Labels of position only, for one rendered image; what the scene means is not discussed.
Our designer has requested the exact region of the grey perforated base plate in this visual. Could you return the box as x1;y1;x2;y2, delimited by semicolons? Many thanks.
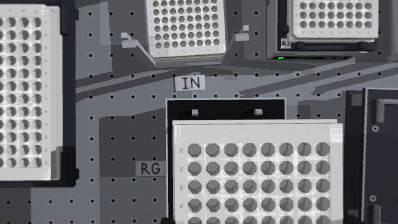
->
0;0;398;224

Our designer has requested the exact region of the grey rg label plate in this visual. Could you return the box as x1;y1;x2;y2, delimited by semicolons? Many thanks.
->
136;161;166;176

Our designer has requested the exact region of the dark grey rectangular nest plate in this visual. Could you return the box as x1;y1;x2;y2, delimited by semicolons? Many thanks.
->
343;87;398;224

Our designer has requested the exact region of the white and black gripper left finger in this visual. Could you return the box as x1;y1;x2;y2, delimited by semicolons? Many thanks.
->
160;217;176;224

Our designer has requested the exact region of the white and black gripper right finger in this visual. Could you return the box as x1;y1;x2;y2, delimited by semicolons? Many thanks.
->
343;215;366;224

